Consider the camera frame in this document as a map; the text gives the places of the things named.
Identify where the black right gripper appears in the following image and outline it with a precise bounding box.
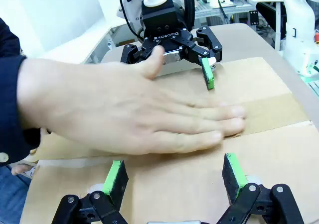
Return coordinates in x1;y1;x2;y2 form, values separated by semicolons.
120;0;224;91

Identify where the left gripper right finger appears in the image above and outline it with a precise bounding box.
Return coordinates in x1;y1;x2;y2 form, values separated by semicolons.
216;153;306;224

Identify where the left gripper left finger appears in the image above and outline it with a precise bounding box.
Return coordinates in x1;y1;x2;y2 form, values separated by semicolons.
51;160;130;224

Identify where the brown cardboard box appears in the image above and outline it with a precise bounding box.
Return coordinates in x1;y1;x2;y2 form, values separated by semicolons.
19;56;319;224

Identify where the person right forearm navy sleeve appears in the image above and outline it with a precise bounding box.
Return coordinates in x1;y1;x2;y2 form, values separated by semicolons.
0;17;42;165

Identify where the person right hand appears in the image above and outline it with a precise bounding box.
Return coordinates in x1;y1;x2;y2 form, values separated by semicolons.
16;46;248;156

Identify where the person left hand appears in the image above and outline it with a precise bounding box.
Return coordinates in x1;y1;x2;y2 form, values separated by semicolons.
10;162;38;177

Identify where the cluttered white workbench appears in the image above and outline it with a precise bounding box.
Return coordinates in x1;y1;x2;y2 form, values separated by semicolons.
194;0;285;23

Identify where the white metal side table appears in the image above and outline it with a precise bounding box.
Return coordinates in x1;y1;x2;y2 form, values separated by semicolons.
82;22;141;65

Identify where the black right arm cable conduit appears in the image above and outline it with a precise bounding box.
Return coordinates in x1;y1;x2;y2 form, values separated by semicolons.
182;0;196;32

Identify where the thin black cable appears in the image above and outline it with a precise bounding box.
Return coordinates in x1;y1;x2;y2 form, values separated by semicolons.
118;0;145;39

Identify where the black metal bracket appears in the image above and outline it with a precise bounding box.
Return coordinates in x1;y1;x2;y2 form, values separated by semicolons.
249;9;259;26

